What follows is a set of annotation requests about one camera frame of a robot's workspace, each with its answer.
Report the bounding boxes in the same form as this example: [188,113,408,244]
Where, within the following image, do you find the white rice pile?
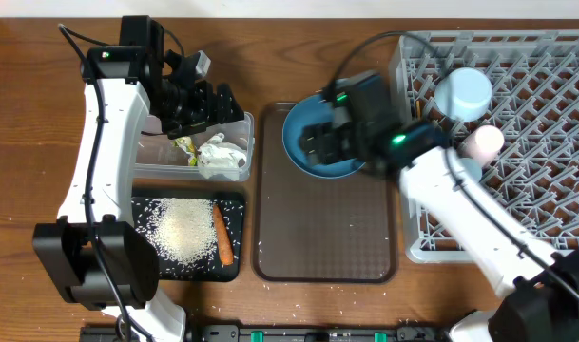
[138,198,217,267]

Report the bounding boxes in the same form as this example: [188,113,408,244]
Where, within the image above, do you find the light blue cup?
[460,158,483,182]

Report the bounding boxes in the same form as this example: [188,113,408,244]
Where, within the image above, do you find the clear plastic bin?
[134,112,255,182]

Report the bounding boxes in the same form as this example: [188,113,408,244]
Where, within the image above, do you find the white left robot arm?
[32,15,244,341]

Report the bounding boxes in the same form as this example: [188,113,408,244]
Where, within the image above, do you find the brown plastic tray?
[252,103,398,283]

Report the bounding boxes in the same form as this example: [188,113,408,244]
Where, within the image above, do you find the dark blue plate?
[282,95,364,180]

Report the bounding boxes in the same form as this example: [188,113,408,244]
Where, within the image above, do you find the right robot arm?
[281,72,579,341]

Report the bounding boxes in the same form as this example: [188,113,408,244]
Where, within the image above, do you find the green food wrapper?
[173,137,198,166]

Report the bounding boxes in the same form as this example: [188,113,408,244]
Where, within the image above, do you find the grey dishwasher rack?
[389,30,579,254]

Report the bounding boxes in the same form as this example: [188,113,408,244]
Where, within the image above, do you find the pink cup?
[459,125,505,167]

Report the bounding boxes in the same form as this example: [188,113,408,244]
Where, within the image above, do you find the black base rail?
[79,324,452,342]

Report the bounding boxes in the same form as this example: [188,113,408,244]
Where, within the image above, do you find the light blue bowl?
[434,67,492,122]

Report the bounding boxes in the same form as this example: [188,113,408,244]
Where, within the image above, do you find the orange carrot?
[212,204,234,266]

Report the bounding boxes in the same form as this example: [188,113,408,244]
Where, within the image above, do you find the white napkin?
[197,133,247,181]

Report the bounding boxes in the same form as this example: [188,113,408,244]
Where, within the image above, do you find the wooden chopstick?
[415,100,421,119]

